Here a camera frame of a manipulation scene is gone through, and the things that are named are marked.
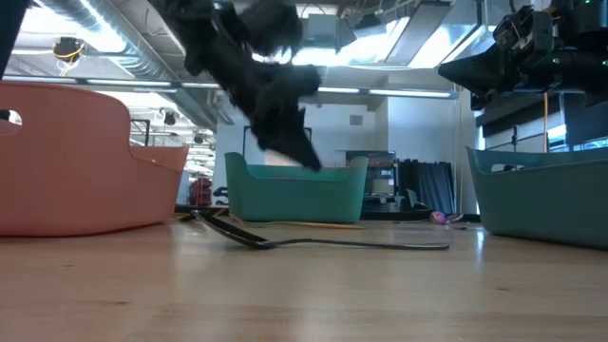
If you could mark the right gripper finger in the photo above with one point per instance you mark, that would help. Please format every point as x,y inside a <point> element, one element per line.
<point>480,73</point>

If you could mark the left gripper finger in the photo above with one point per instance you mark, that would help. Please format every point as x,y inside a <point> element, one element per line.
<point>294,149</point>

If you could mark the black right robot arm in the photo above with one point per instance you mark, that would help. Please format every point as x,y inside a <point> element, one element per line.
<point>584,47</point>

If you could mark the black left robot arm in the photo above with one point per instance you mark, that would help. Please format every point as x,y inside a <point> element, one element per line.
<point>218,43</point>

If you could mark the green plastic bin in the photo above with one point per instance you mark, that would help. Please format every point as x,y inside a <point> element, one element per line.
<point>294,199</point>

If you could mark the dark shelf unit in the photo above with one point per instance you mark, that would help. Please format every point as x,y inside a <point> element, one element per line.
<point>375,183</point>

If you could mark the red tool cart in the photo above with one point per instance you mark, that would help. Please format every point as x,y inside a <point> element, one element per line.
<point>201,191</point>

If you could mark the dark curtain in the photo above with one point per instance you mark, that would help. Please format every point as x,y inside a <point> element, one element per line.
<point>427,185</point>

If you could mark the iridescent rainbow spoon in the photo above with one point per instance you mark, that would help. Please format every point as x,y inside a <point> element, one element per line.
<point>438,217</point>

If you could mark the blue-grey plastic bin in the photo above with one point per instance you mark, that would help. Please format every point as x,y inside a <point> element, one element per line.
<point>546,209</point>

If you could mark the orange plastic bin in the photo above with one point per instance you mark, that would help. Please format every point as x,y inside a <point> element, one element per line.
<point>71,180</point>

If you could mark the black diagonal support strut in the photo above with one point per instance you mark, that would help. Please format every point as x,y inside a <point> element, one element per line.
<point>9,28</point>

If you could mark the grey wall vent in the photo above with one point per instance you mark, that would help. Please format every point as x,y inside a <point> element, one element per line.
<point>356,119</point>

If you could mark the silver ceiling duct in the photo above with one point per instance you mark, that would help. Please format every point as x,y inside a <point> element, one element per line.
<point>142,52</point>

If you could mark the long ceiling light rail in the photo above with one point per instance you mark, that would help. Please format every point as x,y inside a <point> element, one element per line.
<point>128,82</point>

